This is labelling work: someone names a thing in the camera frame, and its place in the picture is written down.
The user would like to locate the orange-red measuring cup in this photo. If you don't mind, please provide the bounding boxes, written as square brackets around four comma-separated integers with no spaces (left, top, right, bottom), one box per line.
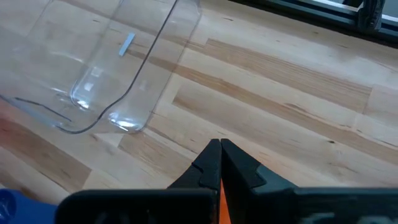
[218,179,233,224]

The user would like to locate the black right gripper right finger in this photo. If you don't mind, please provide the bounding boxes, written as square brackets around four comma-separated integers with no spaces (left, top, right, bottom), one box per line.
[220,138,398,224]

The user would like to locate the black aluminium table frame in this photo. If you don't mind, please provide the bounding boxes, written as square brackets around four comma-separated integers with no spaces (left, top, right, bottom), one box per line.
[228,0,398,49]

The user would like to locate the clear plastic basket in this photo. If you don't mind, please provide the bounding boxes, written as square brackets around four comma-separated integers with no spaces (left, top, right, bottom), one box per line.
[0,0,202,135]

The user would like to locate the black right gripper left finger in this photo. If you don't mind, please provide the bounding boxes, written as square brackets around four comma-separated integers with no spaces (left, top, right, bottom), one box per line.
[55,138,222,224]

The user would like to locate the black frame clamp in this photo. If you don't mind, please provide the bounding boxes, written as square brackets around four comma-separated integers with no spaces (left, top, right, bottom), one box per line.
[356,0,387,32]

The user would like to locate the blue measuring cup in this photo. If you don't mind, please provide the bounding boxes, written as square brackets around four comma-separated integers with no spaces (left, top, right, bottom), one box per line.
[0,189,59,224]

